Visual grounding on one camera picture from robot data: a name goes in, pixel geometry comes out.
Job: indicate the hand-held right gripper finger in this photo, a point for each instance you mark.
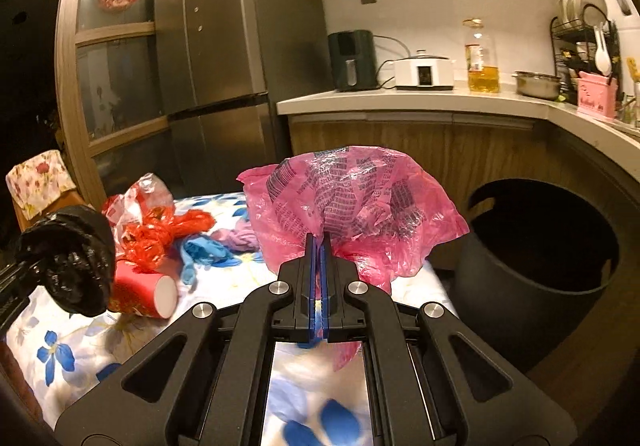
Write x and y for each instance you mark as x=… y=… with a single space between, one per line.
x=325 y=276
x=314 y=276

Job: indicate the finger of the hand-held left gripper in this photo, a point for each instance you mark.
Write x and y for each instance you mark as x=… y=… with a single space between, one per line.
x=12 y=274
x=9 y=311

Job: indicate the black plastic bag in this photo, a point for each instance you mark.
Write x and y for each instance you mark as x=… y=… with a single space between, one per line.
x=75 y=256

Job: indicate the pink printed plastic bag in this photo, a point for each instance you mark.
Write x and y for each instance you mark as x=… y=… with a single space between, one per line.
x=350 y=196

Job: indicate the purple rubber glove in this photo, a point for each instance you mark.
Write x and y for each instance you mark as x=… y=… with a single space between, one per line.
x=240 y=236

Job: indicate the black trash bin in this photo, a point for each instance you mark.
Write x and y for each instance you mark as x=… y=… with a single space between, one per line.
x=500 y=306

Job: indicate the blue floral tablecloth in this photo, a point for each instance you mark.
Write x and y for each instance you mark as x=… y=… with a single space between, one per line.
x=75 y=351

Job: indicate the cardboard box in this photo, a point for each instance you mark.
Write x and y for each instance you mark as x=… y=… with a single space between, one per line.
x=70 y=201

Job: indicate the red floral cloth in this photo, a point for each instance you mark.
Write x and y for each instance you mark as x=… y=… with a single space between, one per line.
x=37 y=181

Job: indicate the blue rubber glove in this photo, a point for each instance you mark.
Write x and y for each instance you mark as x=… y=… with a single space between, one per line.
x=200 y=251

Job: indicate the red paper cup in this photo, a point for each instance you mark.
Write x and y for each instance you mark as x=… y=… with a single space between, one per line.
x=135 y=291

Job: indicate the red plastic bag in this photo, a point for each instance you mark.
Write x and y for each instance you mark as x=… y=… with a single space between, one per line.
x=150 y=241

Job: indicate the red and white plastic wrapper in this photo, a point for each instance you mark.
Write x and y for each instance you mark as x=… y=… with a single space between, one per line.
x=145 y=191

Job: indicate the wooden kitchen counter cabinet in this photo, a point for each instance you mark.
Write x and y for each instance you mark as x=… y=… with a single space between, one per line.
x=450 y=150

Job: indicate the wooden glass door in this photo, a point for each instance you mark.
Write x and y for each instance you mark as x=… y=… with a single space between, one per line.
x=67 y=75

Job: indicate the black air fryer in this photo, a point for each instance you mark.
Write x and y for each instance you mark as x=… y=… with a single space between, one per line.
x=352 y=60

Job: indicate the white rice cooker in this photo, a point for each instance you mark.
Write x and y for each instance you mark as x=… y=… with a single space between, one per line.
x=425 y=73

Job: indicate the grey refrigerator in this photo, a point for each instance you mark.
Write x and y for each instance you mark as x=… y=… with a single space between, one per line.
x=225 y=50

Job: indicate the cooking oil bottle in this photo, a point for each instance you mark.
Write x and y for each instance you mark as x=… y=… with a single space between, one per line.
x=482 y=70

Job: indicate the steel bowl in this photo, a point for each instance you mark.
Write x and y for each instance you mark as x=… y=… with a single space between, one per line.
x=537 y=85

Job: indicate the pink utensil holder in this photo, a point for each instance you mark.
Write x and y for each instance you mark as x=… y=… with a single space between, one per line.
x=597 y=95

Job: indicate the black dish rack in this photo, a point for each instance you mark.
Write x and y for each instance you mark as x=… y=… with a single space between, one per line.
x=565 y=40

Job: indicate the white spoon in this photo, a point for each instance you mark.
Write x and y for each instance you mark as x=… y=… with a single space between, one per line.
x=602 y=55

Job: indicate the white plate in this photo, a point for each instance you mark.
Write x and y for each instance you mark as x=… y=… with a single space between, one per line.
x=595 y=5
x=567 y=8

